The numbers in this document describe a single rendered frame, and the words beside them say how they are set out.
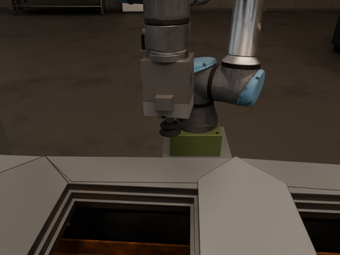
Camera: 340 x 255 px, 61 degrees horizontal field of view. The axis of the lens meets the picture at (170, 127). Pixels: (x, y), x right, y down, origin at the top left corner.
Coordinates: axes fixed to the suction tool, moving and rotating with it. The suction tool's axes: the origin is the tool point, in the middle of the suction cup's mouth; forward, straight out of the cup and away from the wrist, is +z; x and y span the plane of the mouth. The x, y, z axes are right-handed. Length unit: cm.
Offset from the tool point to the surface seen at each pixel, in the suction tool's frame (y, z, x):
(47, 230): -18.2, 11.3, -18.6
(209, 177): 8.2, 10.1, -0.2
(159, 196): -1.3, 11.8, -6.0
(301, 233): 24.5, 10.8, -11.5
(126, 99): -98, 91, 222
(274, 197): 20.9, 10.5, -3.6
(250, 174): 16.7, 10.3, 2.5
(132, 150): -61, 93, 129
